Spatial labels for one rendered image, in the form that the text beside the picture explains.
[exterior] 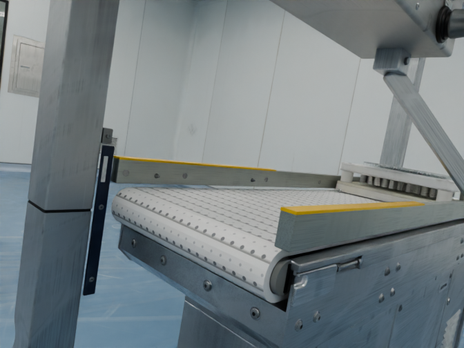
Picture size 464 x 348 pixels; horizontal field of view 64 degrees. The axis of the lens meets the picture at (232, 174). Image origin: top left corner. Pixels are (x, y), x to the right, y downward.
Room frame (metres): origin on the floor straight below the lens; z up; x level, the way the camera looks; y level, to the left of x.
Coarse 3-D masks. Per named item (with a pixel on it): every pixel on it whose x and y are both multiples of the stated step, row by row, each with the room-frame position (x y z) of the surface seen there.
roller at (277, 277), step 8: (280, 264) 0.31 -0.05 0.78; (288, 264) 0.31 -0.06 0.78; (272, 272) 0.31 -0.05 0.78; (280, 272) 0.31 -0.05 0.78; (288, 272) 0.31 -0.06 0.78; (272, 280) 0.31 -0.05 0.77; (280, 280) 0.31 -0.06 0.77; (288, 280) 0.31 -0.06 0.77; (272, 288) 0.31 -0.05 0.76; (280, 288) 0.31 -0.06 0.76; (288, 288) 0.32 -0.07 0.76
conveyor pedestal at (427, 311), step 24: (456, 264) 1.01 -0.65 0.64; (432, 288) 0.89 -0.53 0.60; (456, 288) 1.12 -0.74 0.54; (192, 312) 0.53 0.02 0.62; (384, 312) 0.65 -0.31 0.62; (408, 312) 0.77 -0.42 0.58; (432, 312) 0.93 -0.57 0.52; (456, 312) 1.19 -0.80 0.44; (192, 336) 0.52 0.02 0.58; (216, 336) 0.49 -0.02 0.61; (240, 336) 0.47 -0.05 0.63; (336, 336) 0.49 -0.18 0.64; (360, 336) 0.58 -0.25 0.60; (384, 336) 0.67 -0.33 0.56; (408, 336) 0.80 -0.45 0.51; (432, 336) 0.98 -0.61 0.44; (456, 336) 1.28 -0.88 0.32
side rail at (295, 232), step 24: (288, 216) 0.30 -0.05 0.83; (312, 216) 0.31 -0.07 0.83; (336, 216) 0.34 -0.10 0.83; (360, 216) 0.38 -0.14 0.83; (384, 216) 0.43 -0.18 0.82; (408, 216) 0.50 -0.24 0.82; (432, 216) 0.58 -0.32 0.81; (456, 216) 0.71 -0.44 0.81; (288, 240) 0.29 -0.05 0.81; (312, 240) 0.32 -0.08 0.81; (336, 240) 0.35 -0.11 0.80
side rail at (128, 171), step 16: (128, 160) 0.48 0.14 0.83; (112, 176) 0.48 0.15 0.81; (128, 176) 0.49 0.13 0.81; (144, 176) 0.50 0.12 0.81; (160, 176) 0.52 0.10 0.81; (176, 176) 0.54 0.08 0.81; (192, 176) 0.57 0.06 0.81; (208, 176) 0.59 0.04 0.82; (224, 176) 0.62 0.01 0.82; (240, 176) 0.65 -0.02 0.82; (256, 176) 0.68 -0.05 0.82; (272, 176) 0.72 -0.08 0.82; (288, 176) 0.76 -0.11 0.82; (304, 176) 0.80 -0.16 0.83; (320, 176) 0.85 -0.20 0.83; (336, 176) 0.91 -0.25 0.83
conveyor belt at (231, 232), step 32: (128, 192) 0.47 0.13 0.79; (160, 192) 0.49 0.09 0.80; (192, 192) 0.53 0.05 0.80; (224, 192) 0.58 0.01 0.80; (256, 192) 0.64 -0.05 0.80; (288, 192) 0.71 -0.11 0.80; (320, 192) 0.81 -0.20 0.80; (128, 224) 0.45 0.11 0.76; (160, 224) 0.40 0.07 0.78; (192, 224) 0.38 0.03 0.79; (224, 224) 0.37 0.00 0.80; (256, 224) 0.39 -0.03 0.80; (192, 256) 0.37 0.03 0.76; (224, 256) 0.33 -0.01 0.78; (256, 256) 0.31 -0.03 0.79; (256, 288) 0.31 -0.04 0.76
